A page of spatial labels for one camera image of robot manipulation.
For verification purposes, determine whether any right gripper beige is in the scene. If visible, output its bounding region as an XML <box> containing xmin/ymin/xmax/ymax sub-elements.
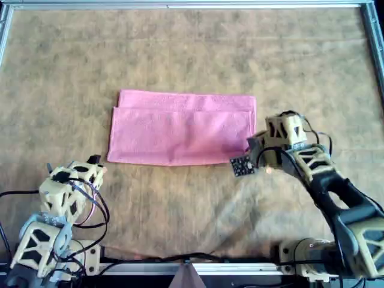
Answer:
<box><xmin>246</xmin><ymin>112</ymin><xmax>308</xmax><ymax>167</ymax></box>

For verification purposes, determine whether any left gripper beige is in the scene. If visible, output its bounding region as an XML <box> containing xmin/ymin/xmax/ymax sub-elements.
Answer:
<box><xmin>38</xmin><ymin>154</ymin><xmax>105</xmax><ymax>224</ymax></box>

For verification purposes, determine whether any pink terry cloth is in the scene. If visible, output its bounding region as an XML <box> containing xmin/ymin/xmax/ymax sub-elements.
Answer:
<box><xmin>106</xmin><ymin>89</ymin><xmax>257</xmax><ymax>167</ymax></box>

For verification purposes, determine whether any beige felt table cover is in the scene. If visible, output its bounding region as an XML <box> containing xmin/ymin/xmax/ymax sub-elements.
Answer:
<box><xmin>0</xmin><ymin>7</ymin><xmax>379</xmax><ymax>265</ymax></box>

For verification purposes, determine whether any brown triangular stand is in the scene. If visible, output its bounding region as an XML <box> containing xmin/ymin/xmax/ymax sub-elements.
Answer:
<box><xmin>169</xmin><ymin>263</ymin><xmax>206</xmax><ymax>288</ymax></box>

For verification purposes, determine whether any black cable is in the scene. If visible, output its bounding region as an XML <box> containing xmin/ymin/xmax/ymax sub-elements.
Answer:
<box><xmin>299</xmin><ymin>113</ymin><xmax>333</xmax><ymax>157</ymax></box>
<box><xmin>67</xmin><ymin>176</ymin><xmax>110</xmax><ymax>230</ymax></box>
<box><xmin>98</xmin><ymin>251</ymin><xmax>283</xmax><ymax>268</ymax></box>
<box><xmin>0</xmin><ymin>188</ymin><xmax>41</xmax><ymax>199</ymax></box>

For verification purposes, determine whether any black camera circuit board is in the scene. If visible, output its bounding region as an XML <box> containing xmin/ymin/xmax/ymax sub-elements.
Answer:
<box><xmin>230</xmin><ymin>154</ymin><xmax>258</xmax><ymax>178</ymax></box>

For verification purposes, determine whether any beige arm base mount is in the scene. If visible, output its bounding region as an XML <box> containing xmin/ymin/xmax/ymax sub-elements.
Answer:
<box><xmin>278</xmin><ymin>238</ymin><xmax>340</xmax><ymax>283</ymax></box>
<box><xmin>56</xmin><ymin>239</ymin><xmax>101</xmax><ymax>277</ymax></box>

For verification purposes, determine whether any aluminium frame rail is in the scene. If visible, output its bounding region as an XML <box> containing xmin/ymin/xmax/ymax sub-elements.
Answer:
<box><xmin>359</xmin><ymin>4</ymin><xmax>384</xmax><ymax>100</ymax></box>
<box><xmin>0</xmin><ymin>4</ymin><xmax>15</xmax><ymax>68</ymax></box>
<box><xmin>4</xmin><ymin>0</ymin><xmax>374</xmax><ymax>10</ymax></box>
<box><xmin>100</xmin><ymin>262</ymin><xmax>284</xmax><ymax>275</ymax></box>

